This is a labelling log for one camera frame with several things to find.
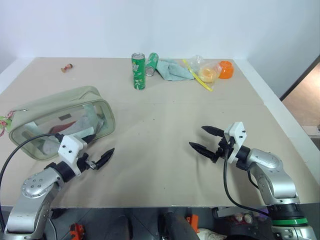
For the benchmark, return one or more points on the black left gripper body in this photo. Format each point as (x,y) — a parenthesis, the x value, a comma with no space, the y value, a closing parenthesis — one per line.
(82,163)

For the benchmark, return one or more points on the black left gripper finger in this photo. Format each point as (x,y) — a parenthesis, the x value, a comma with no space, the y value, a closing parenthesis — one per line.
(106,156)
(90,138)

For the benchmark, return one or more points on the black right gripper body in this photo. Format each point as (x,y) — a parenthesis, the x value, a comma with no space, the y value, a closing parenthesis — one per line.
(222,148)

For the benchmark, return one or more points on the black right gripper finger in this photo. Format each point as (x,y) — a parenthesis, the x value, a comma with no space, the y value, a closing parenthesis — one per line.
(201,149)
(213,130)

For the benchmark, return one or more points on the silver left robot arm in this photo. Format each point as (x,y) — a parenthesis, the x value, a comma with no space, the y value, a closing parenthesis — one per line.
(32,186)

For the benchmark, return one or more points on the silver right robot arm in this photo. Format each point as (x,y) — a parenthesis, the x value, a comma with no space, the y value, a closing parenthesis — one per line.
(272,172)

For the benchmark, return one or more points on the beige transparent zipper pouch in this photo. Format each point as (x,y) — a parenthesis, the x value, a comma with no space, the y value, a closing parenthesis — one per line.
(62,105)

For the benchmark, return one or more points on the clear yellow-zip plastic bag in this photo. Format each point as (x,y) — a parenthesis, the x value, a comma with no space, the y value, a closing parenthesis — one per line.
(193,63)

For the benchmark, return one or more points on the yellow round tape roll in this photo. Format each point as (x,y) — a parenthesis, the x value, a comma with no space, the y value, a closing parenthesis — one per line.
(207,74)

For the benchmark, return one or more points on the orange plastic bowl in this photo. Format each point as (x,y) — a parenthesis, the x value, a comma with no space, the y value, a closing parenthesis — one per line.
(227,70)

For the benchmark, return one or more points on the orange red plastic part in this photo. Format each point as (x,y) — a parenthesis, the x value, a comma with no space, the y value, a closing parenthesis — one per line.
(76,230)
(193,221)

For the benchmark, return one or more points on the teal cloth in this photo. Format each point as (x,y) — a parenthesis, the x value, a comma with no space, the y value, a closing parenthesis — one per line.
(175,71)

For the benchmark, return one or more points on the small red brown figure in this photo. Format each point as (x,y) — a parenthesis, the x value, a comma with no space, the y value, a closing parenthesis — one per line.
(67,67)

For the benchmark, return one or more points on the dark rounded shape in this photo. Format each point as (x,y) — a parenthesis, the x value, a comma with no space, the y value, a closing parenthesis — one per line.
(177,226)

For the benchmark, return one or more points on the tall green drink can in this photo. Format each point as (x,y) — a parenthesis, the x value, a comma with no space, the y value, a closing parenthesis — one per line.
(138,72)

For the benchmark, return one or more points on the red green zipper charm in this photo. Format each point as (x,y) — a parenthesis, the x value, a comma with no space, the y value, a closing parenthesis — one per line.
(5,122)

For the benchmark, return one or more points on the short green drink can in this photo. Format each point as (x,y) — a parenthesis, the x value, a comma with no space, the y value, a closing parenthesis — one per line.
(152,63)

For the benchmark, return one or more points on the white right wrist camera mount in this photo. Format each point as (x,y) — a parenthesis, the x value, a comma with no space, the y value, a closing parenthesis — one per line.
(236,140)

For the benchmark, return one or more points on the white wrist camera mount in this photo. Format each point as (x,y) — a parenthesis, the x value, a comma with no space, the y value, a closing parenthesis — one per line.
(70,147)
(236,140)

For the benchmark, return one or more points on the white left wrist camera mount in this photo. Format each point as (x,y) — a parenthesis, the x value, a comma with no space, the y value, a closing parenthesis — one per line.
(70,147)

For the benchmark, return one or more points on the grey metal bracket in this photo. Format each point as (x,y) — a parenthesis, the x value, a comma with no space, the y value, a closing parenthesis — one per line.
(226,212)

